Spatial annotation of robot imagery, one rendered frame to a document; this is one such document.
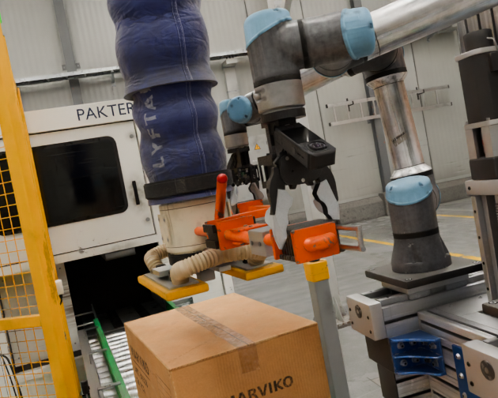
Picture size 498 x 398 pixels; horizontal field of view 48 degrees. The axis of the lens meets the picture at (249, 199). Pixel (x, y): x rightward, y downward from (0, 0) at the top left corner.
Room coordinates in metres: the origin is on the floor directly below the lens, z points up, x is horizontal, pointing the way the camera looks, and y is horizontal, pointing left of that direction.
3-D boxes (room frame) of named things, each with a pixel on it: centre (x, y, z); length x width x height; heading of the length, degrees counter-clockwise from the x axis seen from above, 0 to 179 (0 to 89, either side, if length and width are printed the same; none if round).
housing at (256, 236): (0.99, -0.03, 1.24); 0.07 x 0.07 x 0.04; 22
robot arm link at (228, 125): (1.77, 0.00, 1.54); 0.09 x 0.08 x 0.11; 66
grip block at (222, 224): (1.19, 0.05, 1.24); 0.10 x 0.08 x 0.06; 112
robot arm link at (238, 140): (1.78, 0.00, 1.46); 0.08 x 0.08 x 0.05
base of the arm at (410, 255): (1.44, -0.41, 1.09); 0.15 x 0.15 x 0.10
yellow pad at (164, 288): (1.39, 0.23, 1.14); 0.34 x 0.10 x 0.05; 22
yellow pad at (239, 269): (1.46, 0.06, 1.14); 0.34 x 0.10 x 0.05; 22
